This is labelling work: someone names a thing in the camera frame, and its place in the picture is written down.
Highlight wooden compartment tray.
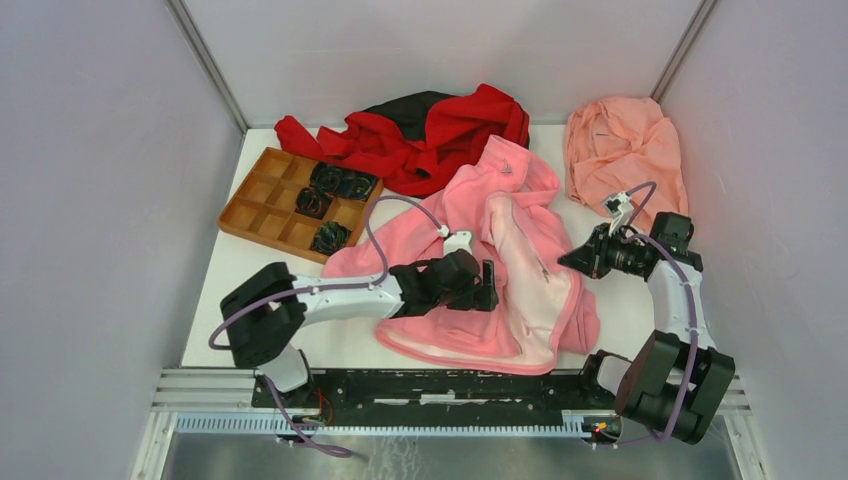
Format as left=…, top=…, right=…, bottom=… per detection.
left=217, top=147, right=383, bottom=264

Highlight peach orange garment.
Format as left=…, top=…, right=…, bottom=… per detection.
left=563, top=96, right=689, bottom=230

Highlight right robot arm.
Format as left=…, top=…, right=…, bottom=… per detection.
left=557, top=212, right=736, bottom=445

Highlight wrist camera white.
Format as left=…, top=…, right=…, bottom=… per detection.
left=438, top=225, right=474, bottom=256
left=602, top=191, right=633, bottom=236

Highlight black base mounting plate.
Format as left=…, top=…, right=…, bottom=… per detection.
left=251, top=368, right=614, bottom=428

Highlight pink jacket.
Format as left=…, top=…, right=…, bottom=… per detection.
left=323, top=135, right=600, bottom=375

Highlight red and black jacket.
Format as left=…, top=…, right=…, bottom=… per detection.
left=274, top=84, right=530, bottom=198

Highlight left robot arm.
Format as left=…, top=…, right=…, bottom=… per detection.
left=208, top=250, right=499, bottom=407

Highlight aluminium rail frame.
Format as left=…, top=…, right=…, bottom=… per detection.
left=131, top=368, right=770, bottom=479

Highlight rolled tie yellow pattern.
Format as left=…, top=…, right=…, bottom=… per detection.
left=310, top=162, right=378, bottom=201

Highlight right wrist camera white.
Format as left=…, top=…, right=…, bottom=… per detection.
left=602, top=191, right=633, bottom=236

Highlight rolled tie orange pattern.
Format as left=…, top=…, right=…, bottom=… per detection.
left=295, top=187, right=333, bottom=220

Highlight rolled tie green leaves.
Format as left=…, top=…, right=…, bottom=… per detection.
left=309, top=221, right=351, bottom=256

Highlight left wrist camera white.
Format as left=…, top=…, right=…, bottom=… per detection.
left=438, top=225, right=474, bottom=256

